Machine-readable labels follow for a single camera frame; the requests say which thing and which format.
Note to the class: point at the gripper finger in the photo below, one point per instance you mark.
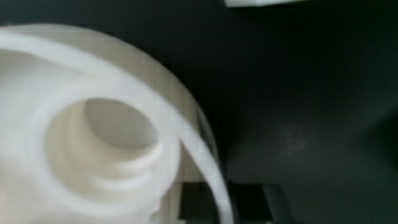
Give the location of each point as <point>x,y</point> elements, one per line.
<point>258,201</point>

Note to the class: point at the white round stool seat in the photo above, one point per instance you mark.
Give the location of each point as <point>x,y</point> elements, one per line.
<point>106,140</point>

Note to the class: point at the white stool leg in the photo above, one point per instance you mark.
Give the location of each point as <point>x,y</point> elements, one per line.
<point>257,3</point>

